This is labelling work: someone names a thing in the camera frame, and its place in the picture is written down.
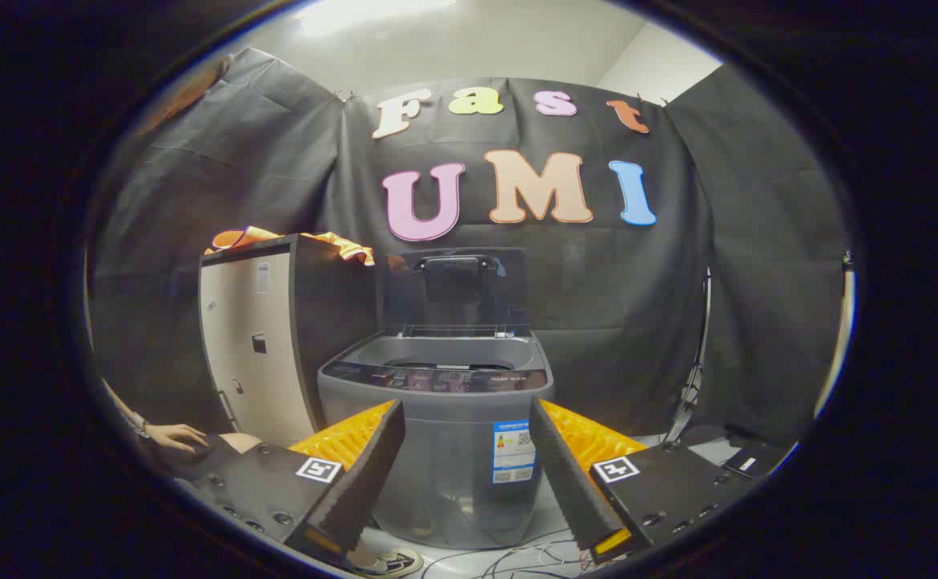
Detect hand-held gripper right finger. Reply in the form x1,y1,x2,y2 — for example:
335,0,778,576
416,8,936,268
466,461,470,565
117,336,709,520
529,396,760,565

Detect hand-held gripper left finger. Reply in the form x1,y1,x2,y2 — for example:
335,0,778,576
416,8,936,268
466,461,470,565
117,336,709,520
175,398,407,569

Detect grey washing machine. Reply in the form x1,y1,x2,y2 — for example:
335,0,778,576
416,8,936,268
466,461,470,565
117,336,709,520
318,328,555,551

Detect orange polo shirt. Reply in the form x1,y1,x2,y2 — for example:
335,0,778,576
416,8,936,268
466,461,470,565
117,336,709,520
205,226,376,267

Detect person's shoe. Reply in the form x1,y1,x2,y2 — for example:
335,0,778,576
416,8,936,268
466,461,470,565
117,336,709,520
352,547,424,577

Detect white and dark cabinet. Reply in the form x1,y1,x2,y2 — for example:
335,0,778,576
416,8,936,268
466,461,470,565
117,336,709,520
198,234,381,448

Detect black backdrop cloth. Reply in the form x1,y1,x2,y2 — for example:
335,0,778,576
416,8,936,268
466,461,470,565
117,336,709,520
87,47,852,447

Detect thin floor cables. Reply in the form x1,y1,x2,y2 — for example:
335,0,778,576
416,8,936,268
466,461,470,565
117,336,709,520
421,529,599,579

